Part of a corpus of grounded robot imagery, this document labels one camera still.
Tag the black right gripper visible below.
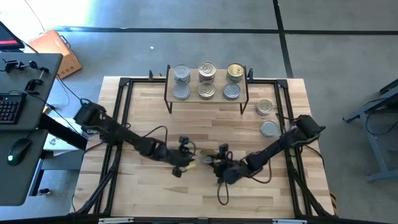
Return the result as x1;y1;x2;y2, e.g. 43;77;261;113
205;144;249;185

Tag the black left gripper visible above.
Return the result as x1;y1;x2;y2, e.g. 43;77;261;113
161;136;205;178

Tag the silver-lid green-label can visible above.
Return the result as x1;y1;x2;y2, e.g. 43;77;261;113
223;82;241;101
260;120;280;138

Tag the silver-lid seafood can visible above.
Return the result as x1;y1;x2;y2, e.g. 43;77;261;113
173;63;192;84
172;83;192;101

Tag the pink-blue label seafood can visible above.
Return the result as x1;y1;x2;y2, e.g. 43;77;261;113
198;82;216;101
198;61;217;83
256;99;274;116

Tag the black diagonal strut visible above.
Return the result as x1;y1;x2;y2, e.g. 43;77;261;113
39;113;90;152

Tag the white printed box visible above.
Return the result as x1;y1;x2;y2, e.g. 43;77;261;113
43;133;83;153

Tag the grey desk top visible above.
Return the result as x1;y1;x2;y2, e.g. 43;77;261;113
0;52;64;131

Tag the grey metal stand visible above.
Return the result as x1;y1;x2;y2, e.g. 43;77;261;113
341;77;398;184

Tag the black computer mouse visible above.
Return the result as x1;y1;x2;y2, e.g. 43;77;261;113
6;138;33;167

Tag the black desk clamp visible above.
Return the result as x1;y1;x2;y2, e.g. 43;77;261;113
2;58;25;73
24;78;44;96

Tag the orange case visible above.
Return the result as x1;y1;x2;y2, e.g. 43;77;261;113
28;29;83;80

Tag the black keyboard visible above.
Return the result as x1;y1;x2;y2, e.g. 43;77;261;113
0;92;27;125

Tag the black desk monitor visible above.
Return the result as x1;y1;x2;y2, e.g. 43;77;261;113
0;21;25;52

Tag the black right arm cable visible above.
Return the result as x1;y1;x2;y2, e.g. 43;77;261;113
216;149;274;207

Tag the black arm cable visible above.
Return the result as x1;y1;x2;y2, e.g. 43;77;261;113
142;124;197;158
216;149;274;207

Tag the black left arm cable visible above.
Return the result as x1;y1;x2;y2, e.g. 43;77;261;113
142;124;197;158

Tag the wooden shelf black frame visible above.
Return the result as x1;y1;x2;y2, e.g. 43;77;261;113
164;64;251;115

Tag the black metal table frame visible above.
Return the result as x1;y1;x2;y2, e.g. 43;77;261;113
71;76;335;218

